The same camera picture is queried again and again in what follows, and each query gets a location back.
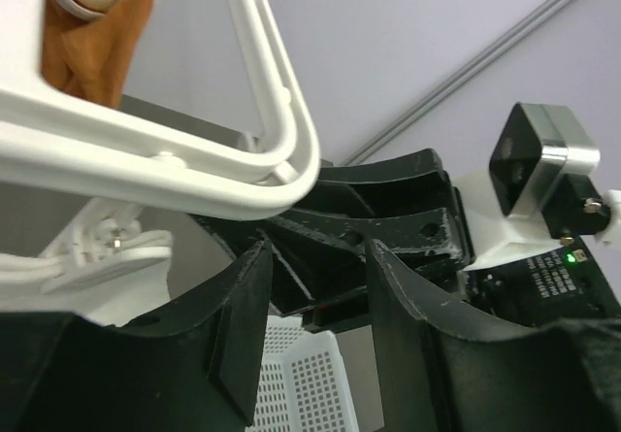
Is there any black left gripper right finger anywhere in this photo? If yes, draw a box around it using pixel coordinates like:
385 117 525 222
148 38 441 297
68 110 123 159
365 239 620 431

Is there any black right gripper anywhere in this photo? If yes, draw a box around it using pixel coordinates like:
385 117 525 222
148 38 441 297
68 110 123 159
261 149 474 333

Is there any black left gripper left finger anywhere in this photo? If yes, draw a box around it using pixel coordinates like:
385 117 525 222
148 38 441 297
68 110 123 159
1 241 273 431

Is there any white hanger clip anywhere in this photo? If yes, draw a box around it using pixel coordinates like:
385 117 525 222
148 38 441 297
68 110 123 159
1 198 174 299

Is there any white clip sock hanger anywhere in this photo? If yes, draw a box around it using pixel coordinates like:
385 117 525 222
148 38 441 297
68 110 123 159
1 0 321 220

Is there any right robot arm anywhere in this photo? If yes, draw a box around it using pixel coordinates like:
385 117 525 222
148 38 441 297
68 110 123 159
262 149 620 333

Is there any white perforated plastic basket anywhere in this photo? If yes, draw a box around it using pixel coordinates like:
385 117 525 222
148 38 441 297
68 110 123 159
247 316 359 432

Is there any orange sock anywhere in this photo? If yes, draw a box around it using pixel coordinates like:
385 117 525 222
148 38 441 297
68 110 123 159
41 0 155 109

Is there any aluminium frame profile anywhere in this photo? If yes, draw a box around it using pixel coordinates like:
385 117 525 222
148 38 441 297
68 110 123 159
341 0 576 166

